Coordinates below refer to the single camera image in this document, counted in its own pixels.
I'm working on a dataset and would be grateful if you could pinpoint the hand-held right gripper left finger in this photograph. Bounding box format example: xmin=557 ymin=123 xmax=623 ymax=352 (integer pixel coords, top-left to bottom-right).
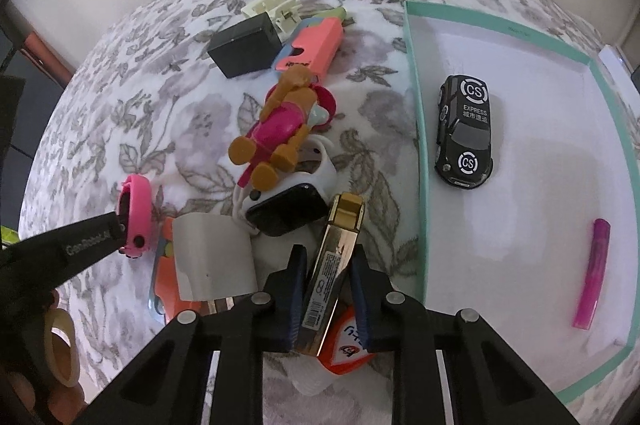
xmin=82 ymin=244 xmax=308 ymax=425

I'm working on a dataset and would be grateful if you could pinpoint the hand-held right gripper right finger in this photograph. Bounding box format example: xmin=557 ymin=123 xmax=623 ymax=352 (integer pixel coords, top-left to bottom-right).
xmin=348 ymin=249 xmax=582 ymax=425

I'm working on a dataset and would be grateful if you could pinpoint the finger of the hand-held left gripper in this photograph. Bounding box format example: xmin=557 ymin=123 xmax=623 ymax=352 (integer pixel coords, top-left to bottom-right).
xmin=0 ymin=210 xmax=128 ymax=303

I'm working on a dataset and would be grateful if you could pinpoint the gold rectangular lighter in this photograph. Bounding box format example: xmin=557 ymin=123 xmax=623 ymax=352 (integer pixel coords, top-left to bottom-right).
xmin=297 ymin=192 xmax=366 ymax=359

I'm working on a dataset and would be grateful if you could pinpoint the white red-label packet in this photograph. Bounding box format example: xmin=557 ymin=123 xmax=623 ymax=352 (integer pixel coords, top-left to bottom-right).
xmin=317 ymin=305 xmax=377 ymax=379

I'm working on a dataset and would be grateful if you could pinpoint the pink wristband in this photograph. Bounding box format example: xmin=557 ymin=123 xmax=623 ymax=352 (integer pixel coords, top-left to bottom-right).
xmin=116 ymin=174 xmax=152 ymax=259

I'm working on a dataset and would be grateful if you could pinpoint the white cylindrical cup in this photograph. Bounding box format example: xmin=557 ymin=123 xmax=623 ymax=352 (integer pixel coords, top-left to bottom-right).
xmin=172 ymin=212 xmax=259 ymax=304

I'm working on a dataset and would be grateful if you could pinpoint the orange utility knife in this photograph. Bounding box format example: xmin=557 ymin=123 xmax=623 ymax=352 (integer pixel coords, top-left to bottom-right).
xmin=149 ymin=217 xmax=212 ymax=319

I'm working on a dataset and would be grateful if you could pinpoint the brown pink toy figure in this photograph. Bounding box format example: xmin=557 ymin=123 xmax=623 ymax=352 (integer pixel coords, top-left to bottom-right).
xmin=228 ymin=65 xmax=326 ymax=191

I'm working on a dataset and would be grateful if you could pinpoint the teal cardboard box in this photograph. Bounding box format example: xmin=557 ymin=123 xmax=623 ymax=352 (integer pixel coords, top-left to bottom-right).
xmin=402 ymin=0 xmax=640 ymax=406

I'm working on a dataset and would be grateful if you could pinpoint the white smartwatch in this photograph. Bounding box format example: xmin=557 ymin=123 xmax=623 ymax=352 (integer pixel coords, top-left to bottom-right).
xmin=232 ymin=136 xmax=340 ymax=239

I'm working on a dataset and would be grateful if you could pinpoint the beige tape roll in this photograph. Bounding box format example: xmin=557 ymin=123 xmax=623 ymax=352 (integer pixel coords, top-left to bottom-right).
xmin=42 ymin=305 xmax=81 ymax=389

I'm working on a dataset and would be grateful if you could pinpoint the floral blanket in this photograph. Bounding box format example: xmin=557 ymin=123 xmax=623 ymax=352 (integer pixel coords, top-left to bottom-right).
xmin=20 ymin=0 xmax=640 ymax=425

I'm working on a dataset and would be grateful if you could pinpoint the dark cabinet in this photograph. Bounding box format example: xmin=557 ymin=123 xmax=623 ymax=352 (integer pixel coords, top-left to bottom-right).
xmin=0 ymin=0 xmax=76 ymax=226

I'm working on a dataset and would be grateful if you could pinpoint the black toy car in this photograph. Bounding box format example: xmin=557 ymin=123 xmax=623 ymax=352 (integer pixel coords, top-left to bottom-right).
xmin=434 ymin=74 xmax=496 ymax=191

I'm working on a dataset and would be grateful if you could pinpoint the pink purple tube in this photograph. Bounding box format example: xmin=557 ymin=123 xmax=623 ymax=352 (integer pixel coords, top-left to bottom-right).
xmin=572 ymin=218 xmax=612 ymax=330

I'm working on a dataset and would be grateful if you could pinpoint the pink and blue stapler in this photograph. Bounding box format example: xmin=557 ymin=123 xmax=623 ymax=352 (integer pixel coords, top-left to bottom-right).
xmin=271 ymin=16 xmax=345 ymax=82

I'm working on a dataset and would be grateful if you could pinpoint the black power adapter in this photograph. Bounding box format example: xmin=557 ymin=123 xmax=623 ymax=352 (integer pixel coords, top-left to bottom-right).
xmin=207 ymin=12 xmax=284 ymax=79

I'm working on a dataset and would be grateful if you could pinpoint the green plastic piece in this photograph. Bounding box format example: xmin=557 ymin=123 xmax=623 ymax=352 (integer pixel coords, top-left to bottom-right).
xmin=320 ymin=6 xmax=349 ymax=26

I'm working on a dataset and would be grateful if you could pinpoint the white power strip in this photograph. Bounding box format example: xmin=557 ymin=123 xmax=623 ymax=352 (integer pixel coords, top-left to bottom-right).
xmin=597 ymin=45 xmax=640 ymax=98

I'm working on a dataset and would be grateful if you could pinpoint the cream plastic frame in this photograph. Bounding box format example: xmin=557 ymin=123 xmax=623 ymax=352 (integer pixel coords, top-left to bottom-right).
xmin=242 ymin=0 xmax=304 ymax=42

